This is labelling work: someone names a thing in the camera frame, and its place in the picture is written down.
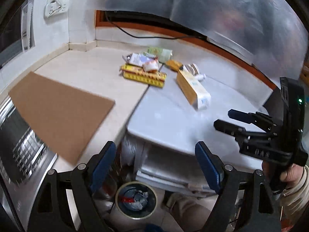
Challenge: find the delicious cakes paper wrapper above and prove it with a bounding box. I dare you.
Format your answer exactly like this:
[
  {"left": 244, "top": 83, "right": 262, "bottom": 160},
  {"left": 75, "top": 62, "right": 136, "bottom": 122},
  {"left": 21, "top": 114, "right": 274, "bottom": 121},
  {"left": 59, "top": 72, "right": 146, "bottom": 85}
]
[{"left": 143, "top": 60, "right": 159, "bottom": 73}]

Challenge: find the white wall mounted holder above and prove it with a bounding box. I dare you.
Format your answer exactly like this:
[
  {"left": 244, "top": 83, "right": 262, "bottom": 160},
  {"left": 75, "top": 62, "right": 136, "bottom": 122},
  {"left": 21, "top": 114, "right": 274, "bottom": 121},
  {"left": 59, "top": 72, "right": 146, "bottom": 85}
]
[{"left": 20, "top": 1, "right": 34, "bottom": 52}]

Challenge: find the silver coffee pouch bag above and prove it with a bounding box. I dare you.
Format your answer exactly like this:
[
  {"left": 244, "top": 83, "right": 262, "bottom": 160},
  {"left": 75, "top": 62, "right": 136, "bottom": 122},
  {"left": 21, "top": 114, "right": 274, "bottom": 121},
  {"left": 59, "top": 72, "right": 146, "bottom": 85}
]
[{"left": 129, "top": 190, "right": 149, "bottom": 211}]

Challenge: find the person right hand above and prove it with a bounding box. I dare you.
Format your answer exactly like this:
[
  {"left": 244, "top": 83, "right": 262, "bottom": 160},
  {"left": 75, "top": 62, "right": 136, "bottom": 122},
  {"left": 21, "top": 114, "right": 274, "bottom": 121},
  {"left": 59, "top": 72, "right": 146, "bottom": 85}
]
[{"left": 261, "top": 160, "right": 306, "bottom": 189}]

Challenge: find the brown cardboard sheet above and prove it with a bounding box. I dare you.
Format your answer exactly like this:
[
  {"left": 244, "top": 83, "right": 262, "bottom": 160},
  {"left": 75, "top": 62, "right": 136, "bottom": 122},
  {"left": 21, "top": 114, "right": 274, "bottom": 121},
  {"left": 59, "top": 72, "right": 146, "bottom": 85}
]
[{"left": 9, "top": 72, "right": 115, "bottom": 165}]

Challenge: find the black power cable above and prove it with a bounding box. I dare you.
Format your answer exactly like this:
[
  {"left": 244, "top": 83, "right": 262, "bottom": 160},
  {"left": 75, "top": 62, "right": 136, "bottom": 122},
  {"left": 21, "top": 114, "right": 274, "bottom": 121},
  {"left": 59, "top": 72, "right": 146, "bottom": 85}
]
[{"left": 105, "top": 10, "right": 209, "bottom": 40}]

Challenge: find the yellow snack bag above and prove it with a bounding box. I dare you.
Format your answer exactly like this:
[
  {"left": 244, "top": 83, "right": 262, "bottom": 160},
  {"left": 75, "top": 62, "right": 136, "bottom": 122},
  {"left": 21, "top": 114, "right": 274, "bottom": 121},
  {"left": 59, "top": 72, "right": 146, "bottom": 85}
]
[{"left": 165, "top": 60, "right": 183, "bottom": 72}]

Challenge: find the orange wooden window frame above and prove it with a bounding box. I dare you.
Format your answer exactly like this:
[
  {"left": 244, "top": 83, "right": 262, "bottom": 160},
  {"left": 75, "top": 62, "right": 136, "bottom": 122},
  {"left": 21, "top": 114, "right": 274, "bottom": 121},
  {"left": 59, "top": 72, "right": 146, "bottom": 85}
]
[{"left": 95, "top": 10, "right": 277, "bottom": 90}]

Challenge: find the orange white carton box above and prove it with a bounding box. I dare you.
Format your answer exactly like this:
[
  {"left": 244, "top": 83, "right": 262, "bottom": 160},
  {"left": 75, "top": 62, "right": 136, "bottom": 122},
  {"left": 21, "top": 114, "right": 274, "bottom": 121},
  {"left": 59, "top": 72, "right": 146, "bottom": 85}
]
[{"left": 176, "top": 70, "right": 211, "bottom": 110}]

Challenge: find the green label plastic bottle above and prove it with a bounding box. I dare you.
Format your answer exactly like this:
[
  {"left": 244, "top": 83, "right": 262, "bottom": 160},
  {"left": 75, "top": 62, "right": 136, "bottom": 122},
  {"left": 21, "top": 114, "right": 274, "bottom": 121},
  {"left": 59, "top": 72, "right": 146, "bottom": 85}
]
[{"left": 147, "top": 47, "right": 173, "bottom": 63}]

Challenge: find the stainless steel sink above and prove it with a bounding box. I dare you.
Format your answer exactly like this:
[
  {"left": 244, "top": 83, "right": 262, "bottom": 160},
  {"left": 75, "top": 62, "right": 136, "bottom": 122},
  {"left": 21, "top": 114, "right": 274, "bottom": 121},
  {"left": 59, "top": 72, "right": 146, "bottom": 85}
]
[{"left": 1, "top": 97, "right": 57, "bottom": 230}]

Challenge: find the translucent plastic sheet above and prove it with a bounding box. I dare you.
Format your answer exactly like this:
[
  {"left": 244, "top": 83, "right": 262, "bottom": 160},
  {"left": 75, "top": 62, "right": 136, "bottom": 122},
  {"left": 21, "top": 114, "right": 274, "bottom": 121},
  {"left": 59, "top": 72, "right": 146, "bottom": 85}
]
[{"left": 87, "top": 0, "right": 308, "bottom": 83}]

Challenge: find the yellow red box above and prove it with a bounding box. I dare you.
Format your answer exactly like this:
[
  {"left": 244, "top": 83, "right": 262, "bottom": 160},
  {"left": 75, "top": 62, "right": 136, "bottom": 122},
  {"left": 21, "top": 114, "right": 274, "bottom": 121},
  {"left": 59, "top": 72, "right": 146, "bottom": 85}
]
[{"left": 119, "top": 64, "right": 167, "bottom": 88}]

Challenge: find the red snack bag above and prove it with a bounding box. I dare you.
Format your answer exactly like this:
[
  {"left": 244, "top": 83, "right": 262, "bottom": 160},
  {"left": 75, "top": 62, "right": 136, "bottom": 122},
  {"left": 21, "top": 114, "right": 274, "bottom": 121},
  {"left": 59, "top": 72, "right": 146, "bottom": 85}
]
[{"left": 122, "top": 197, "right": 135, "bottom": 203}]

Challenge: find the white wall power socket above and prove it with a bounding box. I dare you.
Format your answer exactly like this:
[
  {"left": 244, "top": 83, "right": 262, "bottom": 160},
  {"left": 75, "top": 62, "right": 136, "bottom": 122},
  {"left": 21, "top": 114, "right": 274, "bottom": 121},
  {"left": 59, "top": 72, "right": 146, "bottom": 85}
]
[{"left": 44, "top": 0, "right": 69, "bottom": 19}]

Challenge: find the white purple small box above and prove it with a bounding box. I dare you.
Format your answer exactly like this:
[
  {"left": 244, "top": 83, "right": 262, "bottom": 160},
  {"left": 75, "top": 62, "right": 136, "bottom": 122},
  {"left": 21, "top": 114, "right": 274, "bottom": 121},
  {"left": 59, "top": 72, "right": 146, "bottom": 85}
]
[{"left": 123, "top": 53, "right": 156, "bottom": 67}]

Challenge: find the wire dish rack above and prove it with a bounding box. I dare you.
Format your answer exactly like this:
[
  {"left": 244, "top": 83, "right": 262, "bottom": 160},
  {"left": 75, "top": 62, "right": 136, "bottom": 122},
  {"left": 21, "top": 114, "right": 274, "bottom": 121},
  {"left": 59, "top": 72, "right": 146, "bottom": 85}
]
[{"left": 1, "top": 109, "right": 49, "bottom": 184}]

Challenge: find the round trash bin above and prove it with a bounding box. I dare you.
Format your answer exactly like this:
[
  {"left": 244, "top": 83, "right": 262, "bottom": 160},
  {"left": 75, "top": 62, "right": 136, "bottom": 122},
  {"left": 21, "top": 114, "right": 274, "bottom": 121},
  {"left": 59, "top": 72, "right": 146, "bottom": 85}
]
[{"left": 115, "top": 181, "right": 158, "bottom": 220}]

